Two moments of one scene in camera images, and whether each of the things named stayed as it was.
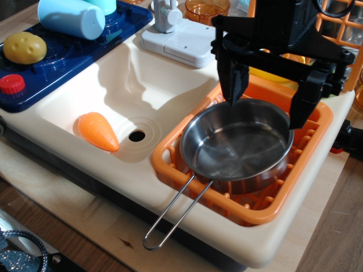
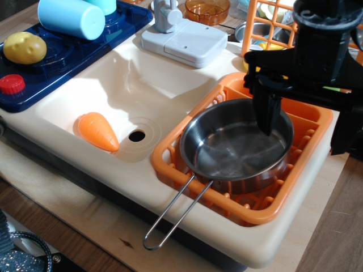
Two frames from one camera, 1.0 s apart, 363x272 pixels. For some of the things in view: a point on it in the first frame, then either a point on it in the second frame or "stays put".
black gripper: x=283 y=39 → x=320 y=69
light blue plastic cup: x=77 y=17 stays put
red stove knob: x=12 y=84 stays put
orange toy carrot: x=93 y=128 stays put
